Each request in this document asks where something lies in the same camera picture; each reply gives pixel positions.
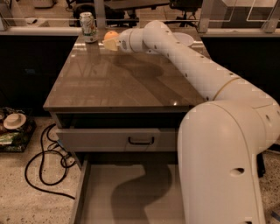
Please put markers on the grey drawer cabinet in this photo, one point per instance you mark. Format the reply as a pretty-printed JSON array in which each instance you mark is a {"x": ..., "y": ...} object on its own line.
[{"x": 95, "y": 80}]

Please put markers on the beige hat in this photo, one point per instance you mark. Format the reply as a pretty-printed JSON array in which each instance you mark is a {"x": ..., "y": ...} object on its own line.
[{"x": 14, "y": 121}]

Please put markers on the open grey middle drawer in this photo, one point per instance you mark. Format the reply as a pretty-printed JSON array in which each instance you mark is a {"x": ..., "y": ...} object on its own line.
[{"x": 143, "y": 193}]

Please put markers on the grey metal railing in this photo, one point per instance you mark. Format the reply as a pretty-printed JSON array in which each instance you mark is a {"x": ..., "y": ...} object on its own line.
[{"x": 215, "y": 18}]

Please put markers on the white ceramic bowl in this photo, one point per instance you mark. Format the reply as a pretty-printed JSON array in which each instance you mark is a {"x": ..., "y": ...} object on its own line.
[{"x": 184, "y": 39}]

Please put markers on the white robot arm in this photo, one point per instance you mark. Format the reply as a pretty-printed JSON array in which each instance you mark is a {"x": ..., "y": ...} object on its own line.
[{"x": 218, "y": 140}]

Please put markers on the black office chair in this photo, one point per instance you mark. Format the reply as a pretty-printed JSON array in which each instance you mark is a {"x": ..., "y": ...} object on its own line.
[{"x": 188, "y": 9}]

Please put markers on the green white soda can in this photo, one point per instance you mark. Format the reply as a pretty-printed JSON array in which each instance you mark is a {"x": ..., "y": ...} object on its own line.
[{"x": 87, "y": 24}]

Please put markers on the orange fruit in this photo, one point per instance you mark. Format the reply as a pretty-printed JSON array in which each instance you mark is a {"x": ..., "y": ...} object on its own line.
[{"x": 111, "y": 35}]

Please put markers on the grey top drawer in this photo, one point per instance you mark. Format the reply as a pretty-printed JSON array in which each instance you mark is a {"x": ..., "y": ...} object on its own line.
[{"x": 109, "y": 132}]

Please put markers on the black stand leg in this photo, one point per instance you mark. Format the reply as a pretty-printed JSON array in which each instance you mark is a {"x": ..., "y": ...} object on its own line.
[{"x": 260, "y": 165}]

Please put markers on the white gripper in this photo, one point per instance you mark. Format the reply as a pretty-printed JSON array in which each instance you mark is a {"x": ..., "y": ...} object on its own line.
[{"x": 123, "y": 41}]

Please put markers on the dark box of items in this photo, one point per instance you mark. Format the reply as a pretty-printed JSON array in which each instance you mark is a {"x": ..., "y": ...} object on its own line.
[{"x": 16, "y": 140}]

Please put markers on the black drawer handle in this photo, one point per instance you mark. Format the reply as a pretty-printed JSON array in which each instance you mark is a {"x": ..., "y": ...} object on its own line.
[{"x": 141, "y": 142}]

